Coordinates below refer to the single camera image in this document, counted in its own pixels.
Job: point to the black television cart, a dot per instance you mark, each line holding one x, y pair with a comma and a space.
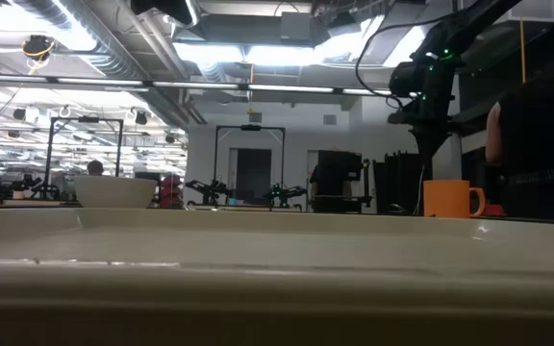
366, 182

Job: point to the white ceiling air unit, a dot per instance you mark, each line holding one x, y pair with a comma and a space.
532, 9

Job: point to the red box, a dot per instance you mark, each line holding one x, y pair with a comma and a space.
494, 210

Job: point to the wall vent grille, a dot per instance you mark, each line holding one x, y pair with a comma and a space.
330, 119

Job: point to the red storage rack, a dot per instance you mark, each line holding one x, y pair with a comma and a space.
171, 192

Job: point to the black folding panels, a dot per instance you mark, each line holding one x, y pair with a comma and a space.
395, 182

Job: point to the white ribbed bowl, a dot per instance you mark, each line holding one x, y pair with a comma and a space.
113, 192

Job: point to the long ceiling light bar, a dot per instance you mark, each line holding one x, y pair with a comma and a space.
185, 85

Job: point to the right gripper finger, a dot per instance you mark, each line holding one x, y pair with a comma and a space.
438, 144
423, 146

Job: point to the orange mug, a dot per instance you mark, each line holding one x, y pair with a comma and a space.
447, 198

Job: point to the black tabletop robot arm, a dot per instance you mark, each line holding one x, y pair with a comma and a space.
284, 193
208, 191
29, 185

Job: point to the person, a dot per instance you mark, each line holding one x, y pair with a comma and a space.
95, 167
541, 144

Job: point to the grey ceiling box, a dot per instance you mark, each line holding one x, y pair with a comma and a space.
295, 26

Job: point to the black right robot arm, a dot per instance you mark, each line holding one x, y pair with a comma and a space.
469, 21

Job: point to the black camera gantry frame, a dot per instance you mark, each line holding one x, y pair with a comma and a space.
250, 128
84, 119

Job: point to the silver spiral ventilation duct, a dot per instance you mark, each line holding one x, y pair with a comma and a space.
193, 12
99, 48

